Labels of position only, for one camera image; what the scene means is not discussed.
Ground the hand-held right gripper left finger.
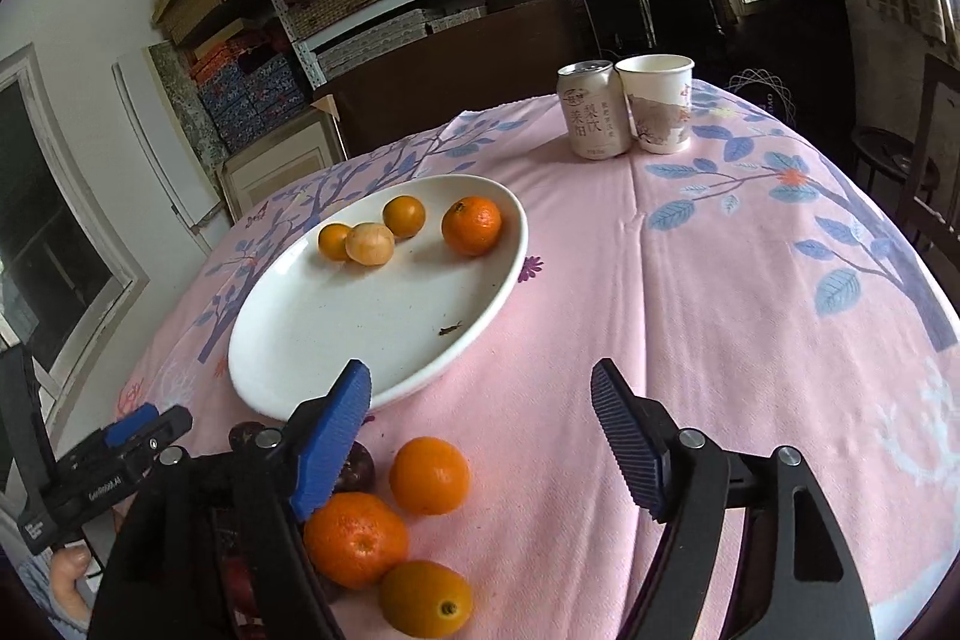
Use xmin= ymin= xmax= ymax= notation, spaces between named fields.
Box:
xmin=94 ymin=359 xmax=374 ymax=640

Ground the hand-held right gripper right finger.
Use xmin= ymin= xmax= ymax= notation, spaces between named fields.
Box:
xmin=590 ymin=359 xmax=875 ymax=640

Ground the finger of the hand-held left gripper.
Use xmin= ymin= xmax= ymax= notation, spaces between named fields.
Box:
xmin=120 ymin=406 xmax=194 ymax=472
xmin=103 ymin=405 xmax=160 ymax=448

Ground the dark purple round fruit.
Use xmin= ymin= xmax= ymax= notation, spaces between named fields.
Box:
xmin=228 ymin=422 xmax=284 ymax=457
xmin=328 ymin=440 xmax=376 ymax=500

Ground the small smooth orange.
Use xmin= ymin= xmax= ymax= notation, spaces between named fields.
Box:
xmin=388 ymin=436 xmax=471 ymax=516
xmin=382 ymin=195 xmax=427 ymax=238
xmin=378 ymin=560 xmax=473 ymax=638
xmin=318 ymin=223 xmax=353 ymax=262

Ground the bumpy mandarin orange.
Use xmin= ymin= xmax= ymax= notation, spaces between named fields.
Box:
xmin=441 ymin=197 xmax=503 ymax=257
xmin=303 ymin=492 xmax=411 ymax=590

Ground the white oval plate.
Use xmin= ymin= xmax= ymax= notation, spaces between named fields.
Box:
xmin=227 ymin=174 xmax=530 ymax=422

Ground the red round fruit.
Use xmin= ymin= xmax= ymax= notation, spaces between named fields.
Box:
xmin=214 ymin=509 xmax=256 ymax=615

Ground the person's left forearm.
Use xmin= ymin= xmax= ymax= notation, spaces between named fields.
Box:
xmin=11 ymin=554 xmax=87 ymax=640

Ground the person's left hand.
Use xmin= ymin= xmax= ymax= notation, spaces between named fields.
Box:
xmin=46 ymin=546 xmax=97 ymax=622

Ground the pink floral tablecloth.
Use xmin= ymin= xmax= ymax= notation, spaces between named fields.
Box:
xmin=112 ymin=77 xmax=960 ymax=640

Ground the pale yellow round fruit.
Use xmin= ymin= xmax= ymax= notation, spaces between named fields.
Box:
xmin=345 ymin=222 xmax=395 ymax=266

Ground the white flat board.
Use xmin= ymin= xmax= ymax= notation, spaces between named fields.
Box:
xmin=112 ymin=44 xmax=226 ymax=232

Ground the green marbled board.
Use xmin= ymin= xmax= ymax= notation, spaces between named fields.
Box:
xmin=146 ymin=40 xmax=230 ymax=161

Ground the white drink can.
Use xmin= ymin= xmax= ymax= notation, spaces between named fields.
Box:
xmin=556 ymin=60 xmax=633 ymax=161

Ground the white paper cup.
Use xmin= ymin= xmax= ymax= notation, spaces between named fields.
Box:
xmin=615 ymin=54 xmax=695 ymax=154

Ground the stack of blue patterned boxes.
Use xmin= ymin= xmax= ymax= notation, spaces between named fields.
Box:
xmin=187 ymin=44 xmax=310 ymax=155

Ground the brown wooden board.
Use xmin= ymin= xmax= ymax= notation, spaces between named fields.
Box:
xmin=311 ymin=0 xmax=593 ymax=161

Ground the black round stool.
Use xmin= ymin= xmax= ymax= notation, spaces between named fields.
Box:
xmin=850 ymin=126 xmax=938 ymax=214

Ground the dark wooden chair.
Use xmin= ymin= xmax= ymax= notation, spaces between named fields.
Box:
xmin=900 ymin=51 xmax=960 ymax=251

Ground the black glossy panel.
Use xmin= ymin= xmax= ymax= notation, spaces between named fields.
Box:
xmin=581 ymin=0 xmax=856 ymax=131

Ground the white window frame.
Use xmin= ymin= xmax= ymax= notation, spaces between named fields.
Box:
xmin=0 ymin=44 xmax=151 ymax=386

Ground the wooden picture frame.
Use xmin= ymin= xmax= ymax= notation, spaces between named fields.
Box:
xmin=217 ymin=107 xmax=350 ymax=221

